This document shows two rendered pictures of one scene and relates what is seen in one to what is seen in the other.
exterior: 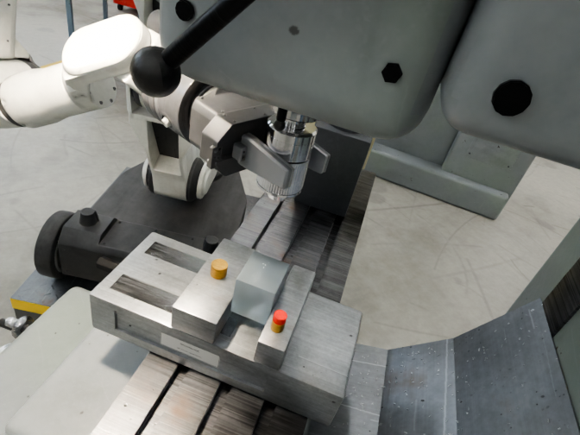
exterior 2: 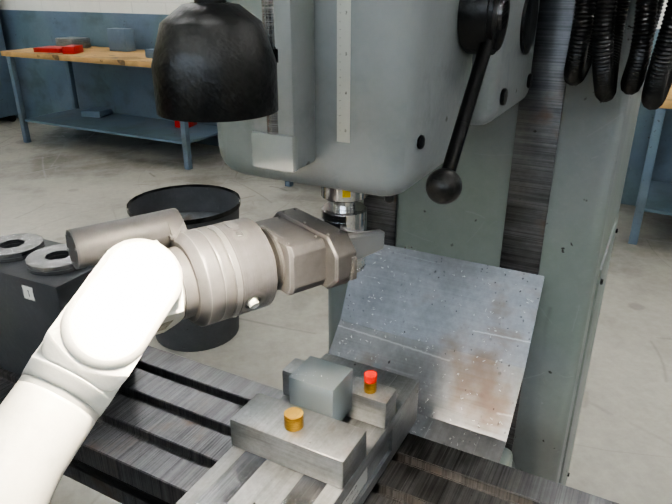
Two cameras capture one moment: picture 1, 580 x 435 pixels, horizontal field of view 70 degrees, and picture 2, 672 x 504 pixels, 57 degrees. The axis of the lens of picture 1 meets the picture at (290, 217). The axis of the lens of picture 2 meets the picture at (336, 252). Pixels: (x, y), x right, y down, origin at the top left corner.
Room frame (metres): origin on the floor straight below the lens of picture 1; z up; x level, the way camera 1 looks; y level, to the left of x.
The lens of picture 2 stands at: (0.17, 0.59, 1.48)
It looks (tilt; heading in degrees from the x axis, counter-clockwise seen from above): 24 degrees down; 289
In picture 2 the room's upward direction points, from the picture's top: straight up
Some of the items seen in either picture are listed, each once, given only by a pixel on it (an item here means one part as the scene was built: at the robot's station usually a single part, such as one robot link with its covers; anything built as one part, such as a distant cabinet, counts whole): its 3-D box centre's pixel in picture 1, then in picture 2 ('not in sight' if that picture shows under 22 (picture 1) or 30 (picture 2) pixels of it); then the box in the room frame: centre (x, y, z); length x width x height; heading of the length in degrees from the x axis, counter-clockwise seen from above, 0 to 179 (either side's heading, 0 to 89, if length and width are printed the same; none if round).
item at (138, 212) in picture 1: (177, 195); not in sight; (1.12, 0.38, 0.59); 0.64 x 0.52 x 0.33; 3
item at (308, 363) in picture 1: (233, 310); (309, 447); (0.39, 0.04, 0.96); 0.35 x 0.15 x 0.11; 81
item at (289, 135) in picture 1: (292, 128); (344, 210); (0.36, 0.02, 1.26); 0.05 x 0.05 x 0.01
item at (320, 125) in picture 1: (338, 150); (46, 306); (0.89, -0.07, 1.01); 0.22 x 0.12 x 0.20; 173
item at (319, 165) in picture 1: (305, 148); not in sight; (0.38, 0.00, 1.23); 0.06 x 0.02 x 0.03; 57
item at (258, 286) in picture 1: (260, 287); (321, 392); (0.39, 0.01, 1.02); 0.06 x 0.05 x 0.06; 171
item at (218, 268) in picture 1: (218, 268); (293, 419); (0.40, 0.07, 1.03); 0.02 x 0.02 x 0.02
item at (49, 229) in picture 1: (61, 243); not in sight; (0.86, 0.64, 0.50); 0.20 x 0.05 x 0.20; 3
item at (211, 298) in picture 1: (218, 286); (297, 437); (0.40, 0.07, 1.00); 0.15 x 0.06 x 0.04; 171
